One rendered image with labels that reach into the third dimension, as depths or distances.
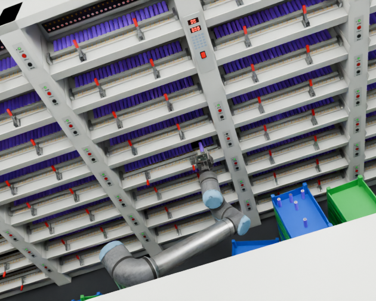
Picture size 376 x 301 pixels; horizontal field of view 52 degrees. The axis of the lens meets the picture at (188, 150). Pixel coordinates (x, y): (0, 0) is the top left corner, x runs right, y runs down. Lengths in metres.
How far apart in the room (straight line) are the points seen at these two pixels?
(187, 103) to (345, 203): 1.02
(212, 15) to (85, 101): 0.70
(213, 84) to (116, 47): 0.47
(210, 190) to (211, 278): 1.25
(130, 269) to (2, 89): 0.95
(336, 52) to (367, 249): 1.51
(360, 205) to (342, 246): 1.68
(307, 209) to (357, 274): 1.59
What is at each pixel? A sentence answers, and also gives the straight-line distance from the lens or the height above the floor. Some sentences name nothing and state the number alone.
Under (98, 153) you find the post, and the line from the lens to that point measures 2.03.
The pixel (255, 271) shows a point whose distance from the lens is 0.58.
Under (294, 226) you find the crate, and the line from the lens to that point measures 2.09.
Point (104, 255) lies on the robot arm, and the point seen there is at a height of 0.96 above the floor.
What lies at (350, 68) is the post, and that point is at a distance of 2.06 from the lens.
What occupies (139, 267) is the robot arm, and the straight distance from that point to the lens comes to 1.59.
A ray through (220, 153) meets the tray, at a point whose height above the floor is 0.74.
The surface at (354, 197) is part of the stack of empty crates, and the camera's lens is 2.29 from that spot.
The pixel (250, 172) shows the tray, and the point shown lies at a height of 0.53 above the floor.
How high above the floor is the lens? 2.23
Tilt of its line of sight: 42 degrees down
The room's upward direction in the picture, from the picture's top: 22 degrees counter-clockwise
